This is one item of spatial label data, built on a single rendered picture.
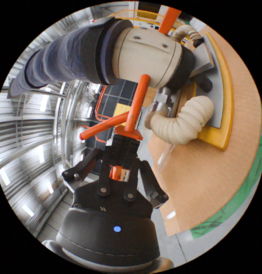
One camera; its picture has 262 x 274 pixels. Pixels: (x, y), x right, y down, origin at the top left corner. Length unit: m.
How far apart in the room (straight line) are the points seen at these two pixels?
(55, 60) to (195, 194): 0.42
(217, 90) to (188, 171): 0.16
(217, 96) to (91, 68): 0.23
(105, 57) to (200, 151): 0.24
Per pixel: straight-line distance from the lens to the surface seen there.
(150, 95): 1.99
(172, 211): 0.82
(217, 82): 0.17
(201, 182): 0.16
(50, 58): 0.29
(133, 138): 0.15
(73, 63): 0.22
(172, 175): 0.21
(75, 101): 5.91
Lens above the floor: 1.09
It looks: 5 degrees down
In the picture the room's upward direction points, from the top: 74 degrees counter-clockwise
